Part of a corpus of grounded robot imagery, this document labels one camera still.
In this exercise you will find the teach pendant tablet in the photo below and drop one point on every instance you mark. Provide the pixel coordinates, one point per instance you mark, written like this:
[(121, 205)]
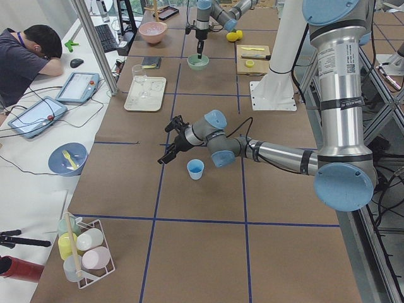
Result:
[(38, 117), (79, 88)]

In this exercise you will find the yellow plastic knife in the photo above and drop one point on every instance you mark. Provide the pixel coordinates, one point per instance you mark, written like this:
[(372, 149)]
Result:
[(253, 48)]

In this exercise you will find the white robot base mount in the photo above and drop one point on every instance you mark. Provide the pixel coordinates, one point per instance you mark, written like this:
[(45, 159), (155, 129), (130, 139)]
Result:
[(275, 90)]

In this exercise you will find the green clamp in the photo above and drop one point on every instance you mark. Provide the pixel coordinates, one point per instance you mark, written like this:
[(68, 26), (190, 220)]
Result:
[(70, 44)]

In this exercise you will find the clear cup in rack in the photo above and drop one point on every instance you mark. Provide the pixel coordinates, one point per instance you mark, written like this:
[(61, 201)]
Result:
[(69, 268)]

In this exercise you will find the black tray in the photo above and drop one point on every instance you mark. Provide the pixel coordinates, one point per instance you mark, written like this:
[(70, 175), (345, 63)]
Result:
[(167, 12)]

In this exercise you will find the wooden rack handle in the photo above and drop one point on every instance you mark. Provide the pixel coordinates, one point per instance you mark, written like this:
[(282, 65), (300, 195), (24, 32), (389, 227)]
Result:
[(73, 246)]

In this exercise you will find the red cylinder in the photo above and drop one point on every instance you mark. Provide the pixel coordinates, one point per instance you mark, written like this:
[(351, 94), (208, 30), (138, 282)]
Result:
[(19, 269)]

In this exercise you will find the white cup in rack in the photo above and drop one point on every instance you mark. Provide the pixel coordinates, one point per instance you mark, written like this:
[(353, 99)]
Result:
[(89, 239)]

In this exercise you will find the green bowl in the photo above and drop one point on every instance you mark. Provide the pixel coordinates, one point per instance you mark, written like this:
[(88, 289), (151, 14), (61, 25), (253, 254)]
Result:
[(197, 63)]

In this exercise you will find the near teach pendant tablet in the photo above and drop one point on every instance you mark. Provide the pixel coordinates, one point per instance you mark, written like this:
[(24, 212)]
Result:
[(38, 117)]

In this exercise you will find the yellow plastic fork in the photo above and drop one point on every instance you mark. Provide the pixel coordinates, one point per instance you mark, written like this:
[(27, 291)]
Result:
[(68, 157)]

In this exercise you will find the yellow cup in rack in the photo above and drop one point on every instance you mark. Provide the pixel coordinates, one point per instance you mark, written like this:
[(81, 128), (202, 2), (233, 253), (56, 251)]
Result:
[(64, 246)]

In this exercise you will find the yellow lemon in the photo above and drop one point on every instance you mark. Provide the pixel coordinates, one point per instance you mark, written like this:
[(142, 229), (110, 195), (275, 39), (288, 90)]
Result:
[(232, 37)]

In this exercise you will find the light blue plastic cup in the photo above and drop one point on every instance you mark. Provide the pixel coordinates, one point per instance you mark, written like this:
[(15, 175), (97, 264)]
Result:
[(195, 168)]

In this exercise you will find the black keyboard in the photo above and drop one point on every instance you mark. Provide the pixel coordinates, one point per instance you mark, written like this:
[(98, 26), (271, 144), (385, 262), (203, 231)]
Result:
[(106, 38)]

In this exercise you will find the clear wine glass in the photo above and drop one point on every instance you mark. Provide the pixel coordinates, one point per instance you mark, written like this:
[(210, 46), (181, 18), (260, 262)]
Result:
[(139, 75)]

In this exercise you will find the far teach pendant tablet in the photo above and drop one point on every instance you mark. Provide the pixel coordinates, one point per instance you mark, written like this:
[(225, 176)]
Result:
[(79, 88)]

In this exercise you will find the steel muddler with black tip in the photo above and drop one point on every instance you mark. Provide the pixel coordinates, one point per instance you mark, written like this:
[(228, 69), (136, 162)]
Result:
[(256, 56)]

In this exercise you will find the pink cup in rack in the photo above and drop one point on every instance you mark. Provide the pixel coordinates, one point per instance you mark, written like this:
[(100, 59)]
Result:
[(96, 258)]

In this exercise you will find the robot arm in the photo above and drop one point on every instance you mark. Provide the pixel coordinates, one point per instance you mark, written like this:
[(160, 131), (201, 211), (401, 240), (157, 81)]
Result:
[(343, 171), (207, 9)]

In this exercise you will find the pink bowl with ice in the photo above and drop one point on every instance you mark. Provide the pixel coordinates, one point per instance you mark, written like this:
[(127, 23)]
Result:
[(153, 32)]

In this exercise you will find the black computer mouse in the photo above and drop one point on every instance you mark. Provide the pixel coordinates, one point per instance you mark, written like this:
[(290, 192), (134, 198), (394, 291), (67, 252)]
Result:
[(76, 62)]

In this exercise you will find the black tripod handle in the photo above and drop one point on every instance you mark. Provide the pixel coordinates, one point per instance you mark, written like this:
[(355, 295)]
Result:
[(11, 238)]

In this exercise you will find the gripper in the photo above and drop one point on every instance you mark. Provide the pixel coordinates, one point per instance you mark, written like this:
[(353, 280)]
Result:
[(180, 142), (200, 34)]

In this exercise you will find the wooden cutting board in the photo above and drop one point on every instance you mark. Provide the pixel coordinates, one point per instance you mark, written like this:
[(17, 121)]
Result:
[(252, 59)]

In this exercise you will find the cream bear tray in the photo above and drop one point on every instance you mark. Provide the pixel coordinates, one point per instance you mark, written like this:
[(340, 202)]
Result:
[(155, 86)]

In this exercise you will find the half lemon slice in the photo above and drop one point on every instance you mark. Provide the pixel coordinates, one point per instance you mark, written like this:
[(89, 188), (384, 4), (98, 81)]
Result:
[(249, 63)]

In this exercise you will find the aluminium frame post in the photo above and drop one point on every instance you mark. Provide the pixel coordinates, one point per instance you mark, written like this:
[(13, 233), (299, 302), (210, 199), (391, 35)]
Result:
[(95, 44)]

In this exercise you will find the green cup in rack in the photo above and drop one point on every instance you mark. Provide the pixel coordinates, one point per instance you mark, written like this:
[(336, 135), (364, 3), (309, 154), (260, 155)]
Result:
[(62, 227)]

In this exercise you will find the sleeping person in grey shirt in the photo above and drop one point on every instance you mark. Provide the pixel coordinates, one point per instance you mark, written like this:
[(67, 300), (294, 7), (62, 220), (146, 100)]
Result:
[(24, 55)]

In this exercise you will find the white wire cup rack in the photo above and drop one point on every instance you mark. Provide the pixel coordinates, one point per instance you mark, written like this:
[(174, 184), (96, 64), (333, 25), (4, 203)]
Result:
[(89, 277)]

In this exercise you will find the blue bowl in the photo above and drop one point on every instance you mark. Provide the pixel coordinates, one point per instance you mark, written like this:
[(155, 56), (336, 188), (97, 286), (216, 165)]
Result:
[(60, 166)]

